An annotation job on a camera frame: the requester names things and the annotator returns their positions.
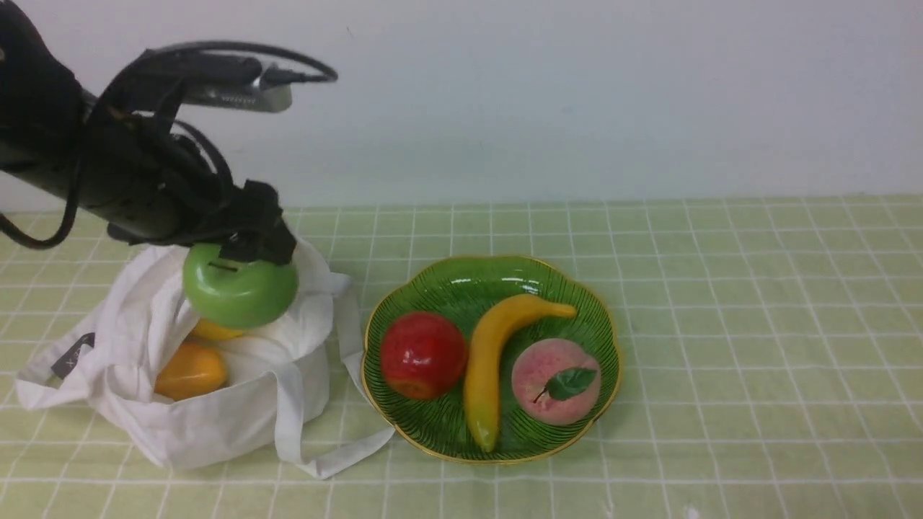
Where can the pink peach with leaf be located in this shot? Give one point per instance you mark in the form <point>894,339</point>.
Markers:
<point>556,382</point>

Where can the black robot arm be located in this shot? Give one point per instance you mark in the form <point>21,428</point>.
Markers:
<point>55,135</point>

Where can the white cloth tote bag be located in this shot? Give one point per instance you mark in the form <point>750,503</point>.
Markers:
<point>279,374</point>

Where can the green checkered tablecloth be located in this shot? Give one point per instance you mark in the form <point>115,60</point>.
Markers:
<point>772,353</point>

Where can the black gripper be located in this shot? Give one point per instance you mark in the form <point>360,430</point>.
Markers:
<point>172,178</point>

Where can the green apple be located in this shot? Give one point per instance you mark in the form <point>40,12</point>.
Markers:
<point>237,295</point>

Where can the red apple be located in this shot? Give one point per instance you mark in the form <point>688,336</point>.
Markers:
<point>423,355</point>

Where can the yellow lemon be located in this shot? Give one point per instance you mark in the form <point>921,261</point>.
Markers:
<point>210,331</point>

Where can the yellow banana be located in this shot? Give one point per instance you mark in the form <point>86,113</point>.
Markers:
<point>482,377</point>

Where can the orange fruit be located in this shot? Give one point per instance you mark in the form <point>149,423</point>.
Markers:
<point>194,370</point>

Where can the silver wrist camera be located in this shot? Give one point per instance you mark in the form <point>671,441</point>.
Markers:
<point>204,79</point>

